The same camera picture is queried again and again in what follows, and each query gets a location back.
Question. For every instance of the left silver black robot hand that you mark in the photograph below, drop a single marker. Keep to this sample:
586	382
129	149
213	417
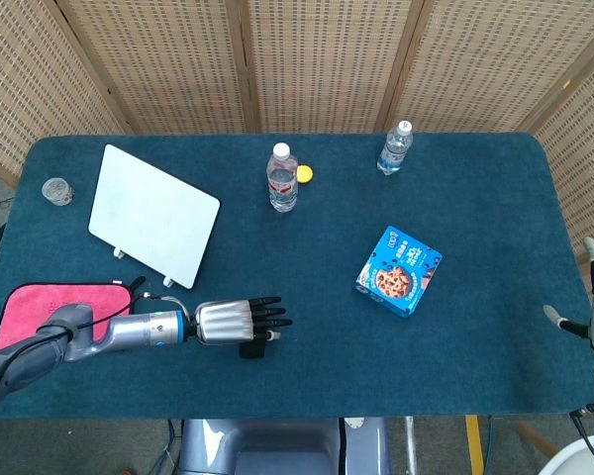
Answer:
225	321

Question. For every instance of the small black object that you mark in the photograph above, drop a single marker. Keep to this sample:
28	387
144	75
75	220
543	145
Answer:
252	352

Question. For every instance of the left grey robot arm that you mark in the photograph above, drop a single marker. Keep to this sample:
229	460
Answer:
128	331

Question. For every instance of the white board stand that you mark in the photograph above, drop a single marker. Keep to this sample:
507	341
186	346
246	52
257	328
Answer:
168	282

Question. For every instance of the white rectangular board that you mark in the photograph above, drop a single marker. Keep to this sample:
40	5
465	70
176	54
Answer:
148	218

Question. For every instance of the blue cookie box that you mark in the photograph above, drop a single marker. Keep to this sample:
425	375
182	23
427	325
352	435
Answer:
398	277

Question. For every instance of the dark blue table mat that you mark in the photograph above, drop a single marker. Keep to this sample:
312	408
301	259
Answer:
326	376

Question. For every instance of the grey robot torso base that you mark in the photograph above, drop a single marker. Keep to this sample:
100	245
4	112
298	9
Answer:
277	447

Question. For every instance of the white round stool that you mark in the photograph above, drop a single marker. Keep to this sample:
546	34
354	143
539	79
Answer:
569	460

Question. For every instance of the water bottle with red label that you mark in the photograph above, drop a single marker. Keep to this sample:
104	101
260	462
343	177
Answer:
282	185

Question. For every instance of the small yellow ball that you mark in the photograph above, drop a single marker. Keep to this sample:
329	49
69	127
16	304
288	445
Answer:
305	174

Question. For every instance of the pink cloth with black trim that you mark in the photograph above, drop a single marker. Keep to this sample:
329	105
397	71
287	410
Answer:
29	307

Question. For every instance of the small clear jar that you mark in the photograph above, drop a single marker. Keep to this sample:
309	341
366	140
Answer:
57	192

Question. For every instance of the water bottle with blue label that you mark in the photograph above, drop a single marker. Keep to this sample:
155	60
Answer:
393	153

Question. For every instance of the woven bamboo folding screen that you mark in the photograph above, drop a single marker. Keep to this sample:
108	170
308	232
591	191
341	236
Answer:
322	64

